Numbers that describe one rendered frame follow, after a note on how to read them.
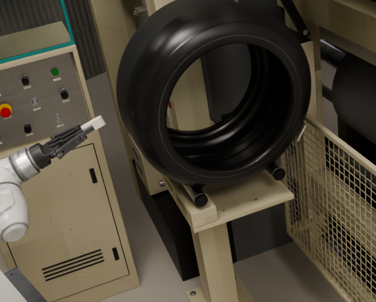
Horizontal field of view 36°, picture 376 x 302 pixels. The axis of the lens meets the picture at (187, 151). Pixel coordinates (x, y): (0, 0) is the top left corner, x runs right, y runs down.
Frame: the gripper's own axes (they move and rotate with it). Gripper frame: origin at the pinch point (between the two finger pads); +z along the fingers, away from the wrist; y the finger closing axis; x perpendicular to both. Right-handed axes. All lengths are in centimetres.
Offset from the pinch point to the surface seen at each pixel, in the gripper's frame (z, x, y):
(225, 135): 38, 37, 15
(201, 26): 40.6, -14.9, -10.2
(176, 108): 27.4, 22.8, 25.3
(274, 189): 42, 54, -5
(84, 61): 6, 110, 351
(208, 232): 16, 81, 25
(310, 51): 80, 26, 18
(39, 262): -56, 75, 60
